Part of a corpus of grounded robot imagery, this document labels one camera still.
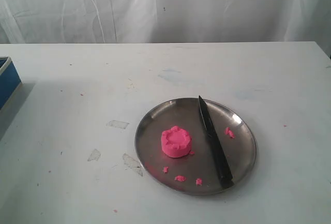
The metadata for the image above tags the pink dough lump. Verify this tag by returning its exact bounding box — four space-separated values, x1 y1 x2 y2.
161 126 192 158

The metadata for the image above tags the black knife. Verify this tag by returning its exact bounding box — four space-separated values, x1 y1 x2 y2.
198 96 234 189

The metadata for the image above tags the pink crumb bottom middle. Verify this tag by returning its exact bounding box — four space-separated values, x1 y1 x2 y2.
174 175 186 182

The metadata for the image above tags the round steel plate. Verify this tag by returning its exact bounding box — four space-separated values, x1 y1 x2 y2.
135 98 257 196

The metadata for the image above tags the pink crumb bottom right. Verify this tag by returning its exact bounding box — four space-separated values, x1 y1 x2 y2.
195 178 202 186

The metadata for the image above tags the blue sand box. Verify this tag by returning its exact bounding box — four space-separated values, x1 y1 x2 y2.
0 56 21 109

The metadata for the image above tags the white backdrop sheet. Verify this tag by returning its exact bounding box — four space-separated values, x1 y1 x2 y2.
1 0 330 44

